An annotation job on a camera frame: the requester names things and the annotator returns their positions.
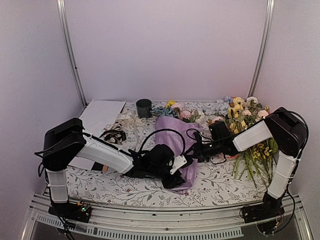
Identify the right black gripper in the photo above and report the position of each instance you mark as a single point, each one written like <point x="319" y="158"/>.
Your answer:
<point x="197" y="155"/>

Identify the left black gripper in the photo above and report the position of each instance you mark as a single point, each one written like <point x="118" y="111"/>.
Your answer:
<point x="174" y="182"/>

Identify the pink wrapping paper sheet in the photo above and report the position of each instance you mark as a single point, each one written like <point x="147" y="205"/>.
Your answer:
<point x="172" y="137"/>

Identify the white printed ribbon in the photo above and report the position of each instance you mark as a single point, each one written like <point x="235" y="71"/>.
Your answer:
<point x="129" y="123"/>

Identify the blue hydrangea stem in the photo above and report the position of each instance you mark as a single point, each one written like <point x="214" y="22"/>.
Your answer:
<point x="164" y="112"/>

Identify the yellow flower stem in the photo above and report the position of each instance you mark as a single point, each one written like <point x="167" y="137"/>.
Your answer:
<point x="170" y="103"/>

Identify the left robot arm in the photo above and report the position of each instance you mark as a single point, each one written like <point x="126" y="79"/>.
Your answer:
<point x="69" y="140"/>

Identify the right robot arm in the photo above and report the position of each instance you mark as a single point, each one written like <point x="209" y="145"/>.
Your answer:
<point x="287" y="128"/>

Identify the pile of fake flowers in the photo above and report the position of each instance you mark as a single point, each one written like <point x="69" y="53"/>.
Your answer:
<point x="258" y="161"/>

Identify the red patterned bowl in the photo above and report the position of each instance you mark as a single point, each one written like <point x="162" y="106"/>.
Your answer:
<point x="228" y="157"/>

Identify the dark grey mug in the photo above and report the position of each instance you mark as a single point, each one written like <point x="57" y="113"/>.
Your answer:
<point x="144" y="107"/>

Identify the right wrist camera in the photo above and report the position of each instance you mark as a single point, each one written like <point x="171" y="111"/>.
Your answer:
<point x="195" y="135"/>

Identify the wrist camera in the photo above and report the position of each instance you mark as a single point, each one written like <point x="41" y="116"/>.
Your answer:
<point x="180" y="161"/>
<point x="195" y="135"/>

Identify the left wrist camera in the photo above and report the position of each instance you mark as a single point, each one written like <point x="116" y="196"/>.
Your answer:
<point x="180" y="161"/>

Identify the front aluminium rail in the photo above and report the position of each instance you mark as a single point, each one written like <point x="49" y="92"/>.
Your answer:
<point x="110" y="221"/>

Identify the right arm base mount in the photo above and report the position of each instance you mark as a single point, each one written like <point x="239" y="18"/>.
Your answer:
<point x="266" y="210"/>

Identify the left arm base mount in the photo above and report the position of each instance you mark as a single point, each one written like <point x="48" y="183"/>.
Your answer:
<point x="80" y="212"/>

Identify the right aluminium frame post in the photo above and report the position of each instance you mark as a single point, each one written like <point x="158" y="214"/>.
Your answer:
<point x="263" y="46"/>

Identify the aluminium frame post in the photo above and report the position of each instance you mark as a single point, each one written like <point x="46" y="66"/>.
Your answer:
<point x="62" y="13"/>
<point x="263" y="46"/>

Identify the left aluminium frame post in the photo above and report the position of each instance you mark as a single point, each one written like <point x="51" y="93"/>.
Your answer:
<point x="62" y="13"/>

